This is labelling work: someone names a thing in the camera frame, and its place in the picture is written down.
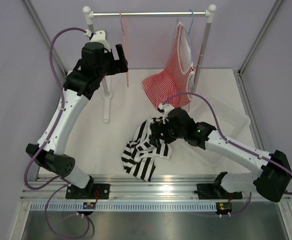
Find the pink plastic hanger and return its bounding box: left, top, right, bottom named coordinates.
left=119, top=9, right=131, bottom=88

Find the black white striped tank top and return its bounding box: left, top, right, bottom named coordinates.
left=121, top=117, right=172, bottom=182

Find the white slotted cable duct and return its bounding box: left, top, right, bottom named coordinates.
left=30, top=201, right=217, bottom=212

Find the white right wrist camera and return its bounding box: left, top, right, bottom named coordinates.
left=158, top=104, right=174, bottom=124

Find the blue plastic hanger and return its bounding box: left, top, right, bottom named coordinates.
left=177, top=9, right=194, bottom=92

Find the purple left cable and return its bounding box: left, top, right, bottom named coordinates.
left=23, top=27, right=96, bottom=238

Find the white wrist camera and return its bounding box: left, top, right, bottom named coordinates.
left=158, top=104, right=174, bottom=124
left=84, top=29, right=111, bottom=51

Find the red white striped tank top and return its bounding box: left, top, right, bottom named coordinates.
left=142, top=22, right=195, bottom=109

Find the white clothes rack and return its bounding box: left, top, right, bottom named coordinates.
left=82, top=4, right=217, bottom=124

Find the white plastic basket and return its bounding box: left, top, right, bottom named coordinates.
left=180, top=95, right=251, bottom=167

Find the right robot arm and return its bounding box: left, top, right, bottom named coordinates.
left=150, top=108, right=292, bottom=203

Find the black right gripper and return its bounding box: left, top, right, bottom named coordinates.
left=150, top=118, right=187, bottom=148

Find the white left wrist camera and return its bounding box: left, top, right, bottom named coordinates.
left=84, top=29, right=111, bottom=51

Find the aluminium mounting rail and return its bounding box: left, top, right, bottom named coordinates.
left=19, top=174, right=291, bottom=201

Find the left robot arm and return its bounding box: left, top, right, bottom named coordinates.
left=26, top=42, right=128, bottom=199

